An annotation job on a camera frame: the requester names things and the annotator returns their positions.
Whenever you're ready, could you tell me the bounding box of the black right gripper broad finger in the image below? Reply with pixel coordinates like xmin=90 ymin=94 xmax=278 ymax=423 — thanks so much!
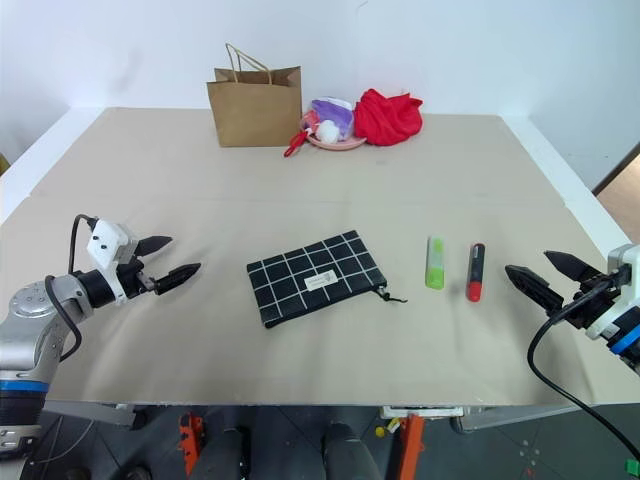
xmin=504 ymin=264 xmax=565 ymax=319

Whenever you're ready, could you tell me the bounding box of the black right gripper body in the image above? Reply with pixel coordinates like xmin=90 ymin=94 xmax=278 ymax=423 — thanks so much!
xmin=564 ymin=270 xmax=625 ymax=330

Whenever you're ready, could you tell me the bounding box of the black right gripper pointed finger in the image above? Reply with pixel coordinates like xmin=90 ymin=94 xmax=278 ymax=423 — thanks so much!
xmin=543 ymin=250 xmax=599 ymax=285

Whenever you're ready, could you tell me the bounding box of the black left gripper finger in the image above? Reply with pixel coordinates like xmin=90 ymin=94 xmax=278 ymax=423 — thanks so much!
xmin=138 ymin=234 xmax=174 ymax=258
xmin=152 ymin=262 xmax=203 ymax=296

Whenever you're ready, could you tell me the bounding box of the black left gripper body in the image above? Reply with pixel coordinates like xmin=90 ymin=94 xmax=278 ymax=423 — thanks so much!
xmin=116 ymin=239 xmax=157 ymax=300

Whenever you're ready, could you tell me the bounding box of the black grid pencil pouch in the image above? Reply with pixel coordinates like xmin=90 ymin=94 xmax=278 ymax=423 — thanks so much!
xmin=245 ymin=229 xmax=408 ymax=331

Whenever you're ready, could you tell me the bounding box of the red and black marker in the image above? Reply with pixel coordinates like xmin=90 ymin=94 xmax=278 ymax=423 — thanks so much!
xmin=465 ymin=242 xmax=486 ymax=303

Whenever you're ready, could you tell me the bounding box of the green highlighter marker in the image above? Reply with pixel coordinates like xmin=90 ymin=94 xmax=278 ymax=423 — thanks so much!
xmin=424 ymin=235 xmax=447 ymax=291

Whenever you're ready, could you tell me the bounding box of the beige table mat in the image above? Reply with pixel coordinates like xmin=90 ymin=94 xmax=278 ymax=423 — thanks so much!
xmin=0 ymin=106 xmax=640 ymax=407

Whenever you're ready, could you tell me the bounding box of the orange clamp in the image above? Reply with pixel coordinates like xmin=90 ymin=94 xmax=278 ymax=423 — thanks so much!
xmin=397 ymin=413 xmax=425 ymax=480
xmin=177 ymin=411 xmax=205 ymax=479

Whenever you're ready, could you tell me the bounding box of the brown paper bag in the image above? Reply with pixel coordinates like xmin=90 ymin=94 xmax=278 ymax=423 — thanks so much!
xmin=206 ymin=42 xmax=304 ymax=149

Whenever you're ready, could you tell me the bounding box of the dark rounded robot leg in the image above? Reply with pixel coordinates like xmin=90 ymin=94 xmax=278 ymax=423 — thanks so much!
xmin=322 ymin=422 xmax=386 ymax=480
xmin=188 ymin=424 xmax=251 ymax=480

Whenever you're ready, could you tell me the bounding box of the white pompom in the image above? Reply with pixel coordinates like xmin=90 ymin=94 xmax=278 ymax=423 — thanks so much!
xmin=316 ymin=119 xmax=341 ymax=144

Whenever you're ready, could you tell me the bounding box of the pink plate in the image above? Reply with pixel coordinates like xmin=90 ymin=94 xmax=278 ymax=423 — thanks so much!
xmin=299 ymin=113 xmax=369 ymax=152

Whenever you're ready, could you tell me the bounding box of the purple and white plush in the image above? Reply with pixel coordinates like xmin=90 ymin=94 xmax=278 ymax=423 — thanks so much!
xmin=309 ymin=96 xmax=356 ymax=142

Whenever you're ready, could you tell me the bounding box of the red cloth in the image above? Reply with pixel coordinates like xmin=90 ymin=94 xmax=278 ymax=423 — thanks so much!
xmin=353 ymin=88 xmax=425 ymax=148

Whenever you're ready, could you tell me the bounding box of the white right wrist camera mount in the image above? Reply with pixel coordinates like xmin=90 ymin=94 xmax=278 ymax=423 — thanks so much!
xmin=606 ymin=243 xmax=640 ymax=301

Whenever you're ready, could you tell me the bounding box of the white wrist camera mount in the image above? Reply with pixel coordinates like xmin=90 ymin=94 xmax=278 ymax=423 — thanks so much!
xmin=606 ymin=243 xmax=640 ymax=301
xmin=86 ymin=217 xmax=141 ymax=307

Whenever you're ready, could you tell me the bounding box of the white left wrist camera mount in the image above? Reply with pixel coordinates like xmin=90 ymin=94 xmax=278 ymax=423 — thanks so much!
xmin=86 ymin=217 xmax=141 ymax=307

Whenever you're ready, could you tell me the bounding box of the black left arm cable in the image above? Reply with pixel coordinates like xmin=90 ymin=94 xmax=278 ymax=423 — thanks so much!
xmin=43 ymin=213 xmax=99 ymax=361

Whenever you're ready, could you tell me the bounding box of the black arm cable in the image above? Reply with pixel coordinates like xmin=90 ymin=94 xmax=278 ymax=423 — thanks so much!
xmin=526 ymin=276 xmax=640 ymax=465
xmin=43 ymin=213 xmax=99 ymax=361

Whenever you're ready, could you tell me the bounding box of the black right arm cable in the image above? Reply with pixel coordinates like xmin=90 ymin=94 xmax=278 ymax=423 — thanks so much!
xmin=526 ymin=276 xmax=640 ymax=465

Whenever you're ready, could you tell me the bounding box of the red strap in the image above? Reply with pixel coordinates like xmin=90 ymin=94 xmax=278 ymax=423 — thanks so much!
xmin=283 ymin=127 xmax=315 ymax=159

